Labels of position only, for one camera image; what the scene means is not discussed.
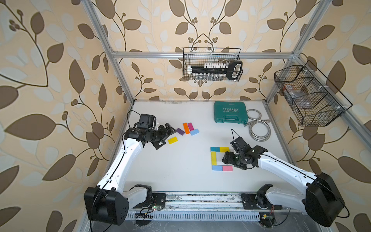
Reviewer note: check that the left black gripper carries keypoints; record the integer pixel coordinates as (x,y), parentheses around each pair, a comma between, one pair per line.
(164,133)

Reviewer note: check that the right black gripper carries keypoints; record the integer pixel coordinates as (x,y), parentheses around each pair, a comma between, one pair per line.
(226,157)

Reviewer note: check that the pink block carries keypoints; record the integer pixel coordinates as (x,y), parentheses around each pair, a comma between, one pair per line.
(227,168)

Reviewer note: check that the large yellow block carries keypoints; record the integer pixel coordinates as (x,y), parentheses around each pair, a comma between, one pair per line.
(172,140)

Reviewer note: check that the purple block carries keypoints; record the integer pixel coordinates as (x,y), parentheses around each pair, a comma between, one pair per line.
(180,131)

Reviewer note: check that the small yellow block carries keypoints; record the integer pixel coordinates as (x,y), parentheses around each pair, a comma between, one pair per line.
(224,150)

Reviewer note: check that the light blue block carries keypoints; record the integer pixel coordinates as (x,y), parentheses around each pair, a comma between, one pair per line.
(217,167)
(194,132)

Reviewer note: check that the teal block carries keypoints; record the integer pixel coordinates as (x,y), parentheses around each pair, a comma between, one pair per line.
(215,149)

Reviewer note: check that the long yellow block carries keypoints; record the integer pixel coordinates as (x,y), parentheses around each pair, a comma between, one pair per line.
(213,157)

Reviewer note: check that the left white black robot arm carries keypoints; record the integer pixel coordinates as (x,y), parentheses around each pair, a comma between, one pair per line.
(108,202)

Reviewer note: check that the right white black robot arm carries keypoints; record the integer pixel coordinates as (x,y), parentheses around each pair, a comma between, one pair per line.
(304,182)

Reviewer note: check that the orange block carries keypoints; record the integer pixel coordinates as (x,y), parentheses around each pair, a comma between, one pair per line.
(186,128)

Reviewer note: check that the magenta block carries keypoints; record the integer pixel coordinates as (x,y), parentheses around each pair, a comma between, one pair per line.
(190,127)

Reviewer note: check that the light blue tilted block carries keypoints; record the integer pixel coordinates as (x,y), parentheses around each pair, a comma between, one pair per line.
(194,132)

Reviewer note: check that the green plastic tool case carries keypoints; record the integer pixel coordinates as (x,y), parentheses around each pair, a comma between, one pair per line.
(230,112)

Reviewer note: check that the black white tool in basket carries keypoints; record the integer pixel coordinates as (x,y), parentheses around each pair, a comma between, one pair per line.
(229,71)

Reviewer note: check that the plastic bag in basket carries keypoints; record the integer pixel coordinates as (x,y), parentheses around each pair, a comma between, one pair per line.
(298,98)

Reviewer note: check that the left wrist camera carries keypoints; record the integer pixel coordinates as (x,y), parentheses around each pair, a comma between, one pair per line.
(147,122)

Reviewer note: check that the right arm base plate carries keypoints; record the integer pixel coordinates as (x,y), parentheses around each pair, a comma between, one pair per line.
(253,201)

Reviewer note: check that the aluminium frame rail front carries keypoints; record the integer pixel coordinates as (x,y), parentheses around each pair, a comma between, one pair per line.
(203,203)

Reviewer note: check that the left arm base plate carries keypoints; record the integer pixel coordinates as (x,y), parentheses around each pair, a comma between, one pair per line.
(156,201)

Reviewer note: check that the black wire basket back wall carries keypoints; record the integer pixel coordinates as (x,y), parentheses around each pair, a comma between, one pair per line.
(202,55)

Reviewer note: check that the black wire basket wall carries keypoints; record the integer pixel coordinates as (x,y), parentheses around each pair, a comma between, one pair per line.
(328,102)
(202,55)

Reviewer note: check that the black wire basket right wall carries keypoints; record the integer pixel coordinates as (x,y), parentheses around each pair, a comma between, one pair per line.
(328,102)

